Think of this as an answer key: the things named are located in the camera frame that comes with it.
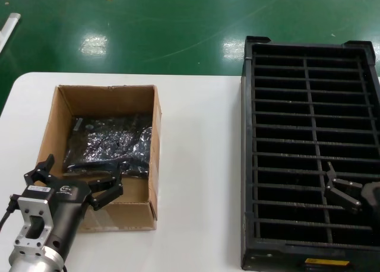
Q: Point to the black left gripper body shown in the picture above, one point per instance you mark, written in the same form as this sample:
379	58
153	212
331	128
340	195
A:
69	194

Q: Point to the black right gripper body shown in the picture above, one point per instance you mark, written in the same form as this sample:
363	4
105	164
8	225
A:
372	194

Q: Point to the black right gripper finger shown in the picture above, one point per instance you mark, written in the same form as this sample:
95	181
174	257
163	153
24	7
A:
341	199

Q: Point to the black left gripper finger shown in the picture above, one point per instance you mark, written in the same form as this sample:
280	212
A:
41	169
108	192

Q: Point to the grey antistatic bag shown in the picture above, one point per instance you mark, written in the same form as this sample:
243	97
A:
112	141

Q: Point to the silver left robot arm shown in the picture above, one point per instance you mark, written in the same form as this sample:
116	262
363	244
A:
35	263

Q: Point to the open brown cardboard box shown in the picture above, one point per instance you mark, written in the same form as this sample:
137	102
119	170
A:
89	102

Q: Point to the black slotted plastic container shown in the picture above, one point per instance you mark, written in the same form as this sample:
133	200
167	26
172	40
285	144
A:
276	255

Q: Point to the white pipe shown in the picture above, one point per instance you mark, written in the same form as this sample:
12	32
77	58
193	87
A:
12	21

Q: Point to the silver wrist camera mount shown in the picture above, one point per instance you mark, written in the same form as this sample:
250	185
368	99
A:
29	208

